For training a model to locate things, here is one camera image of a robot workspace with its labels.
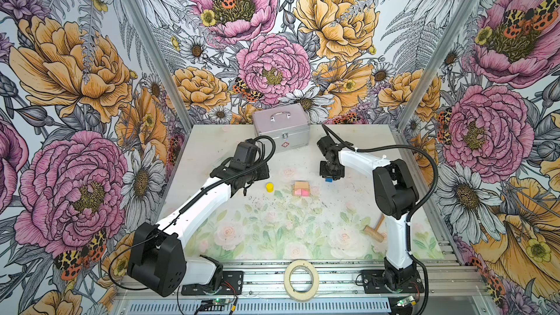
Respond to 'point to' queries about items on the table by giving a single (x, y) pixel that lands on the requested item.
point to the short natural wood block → (302, 185)
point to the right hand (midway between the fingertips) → (329, 180)
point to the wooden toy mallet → (373, 233)
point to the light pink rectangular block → (298, 192)
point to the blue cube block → (329, 180)
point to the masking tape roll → (297, 296)
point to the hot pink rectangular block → (304, 192)
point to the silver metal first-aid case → (288, 125)
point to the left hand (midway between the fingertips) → (265, 174)
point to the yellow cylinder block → (269, 187)
